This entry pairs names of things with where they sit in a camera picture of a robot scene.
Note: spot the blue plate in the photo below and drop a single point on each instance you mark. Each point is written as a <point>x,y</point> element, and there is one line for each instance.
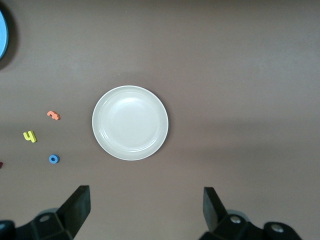
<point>2,35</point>

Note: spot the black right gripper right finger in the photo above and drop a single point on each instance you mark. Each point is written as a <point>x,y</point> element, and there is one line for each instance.
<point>217,220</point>

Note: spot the orange foam letter t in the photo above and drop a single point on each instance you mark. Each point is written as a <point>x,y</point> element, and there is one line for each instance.
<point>53,114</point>

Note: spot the yellow foam letter h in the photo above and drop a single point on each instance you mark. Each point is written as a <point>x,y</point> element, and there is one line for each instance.
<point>32,138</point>

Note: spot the blue foam letter o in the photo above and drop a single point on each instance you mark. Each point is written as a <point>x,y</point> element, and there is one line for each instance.
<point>51,159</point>

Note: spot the beige brown plate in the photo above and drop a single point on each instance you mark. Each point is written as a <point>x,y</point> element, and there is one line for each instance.
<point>130,123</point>

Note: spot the brown paper table cover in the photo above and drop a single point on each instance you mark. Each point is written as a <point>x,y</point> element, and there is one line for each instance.
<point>225,75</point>

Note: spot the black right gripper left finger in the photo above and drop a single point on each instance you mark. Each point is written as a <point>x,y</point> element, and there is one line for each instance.
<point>75,215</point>

